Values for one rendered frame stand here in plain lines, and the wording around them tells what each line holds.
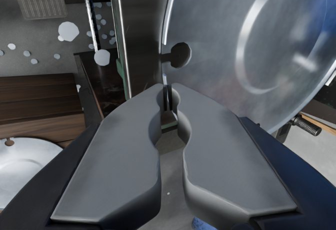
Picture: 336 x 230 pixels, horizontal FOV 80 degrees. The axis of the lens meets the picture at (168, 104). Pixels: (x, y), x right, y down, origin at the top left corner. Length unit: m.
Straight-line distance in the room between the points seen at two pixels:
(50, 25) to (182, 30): 0.80
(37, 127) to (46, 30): 0.41
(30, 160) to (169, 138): 0.47
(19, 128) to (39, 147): 0.08
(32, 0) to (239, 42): 0.65
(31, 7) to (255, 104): 0.67
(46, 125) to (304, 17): 0.64
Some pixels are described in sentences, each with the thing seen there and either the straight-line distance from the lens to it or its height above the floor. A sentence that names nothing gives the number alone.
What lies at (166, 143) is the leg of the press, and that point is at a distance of 0.43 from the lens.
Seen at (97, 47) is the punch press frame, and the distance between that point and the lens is 0.78.
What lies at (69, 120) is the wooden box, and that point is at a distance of 0.69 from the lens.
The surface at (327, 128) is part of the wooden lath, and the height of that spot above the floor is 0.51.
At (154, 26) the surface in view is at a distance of 0.16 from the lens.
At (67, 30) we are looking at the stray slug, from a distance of 0.28.
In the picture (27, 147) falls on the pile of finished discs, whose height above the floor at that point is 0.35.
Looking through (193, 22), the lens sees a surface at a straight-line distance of 0.17.
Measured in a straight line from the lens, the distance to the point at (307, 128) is 0.42.
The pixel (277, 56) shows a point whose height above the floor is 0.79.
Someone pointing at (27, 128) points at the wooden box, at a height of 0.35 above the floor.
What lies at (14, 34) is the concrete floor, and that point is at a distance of 0.96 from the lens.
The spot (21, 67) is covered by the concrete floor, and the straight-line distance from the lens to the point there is 0.99.
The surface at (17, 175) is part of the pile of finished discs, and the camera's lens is 0.80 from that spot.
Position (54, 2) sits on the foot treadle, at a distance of 0.77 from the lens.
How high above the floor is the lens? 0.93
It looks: 49 degrees down
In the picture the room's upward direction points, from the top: 137 degrees clockwise
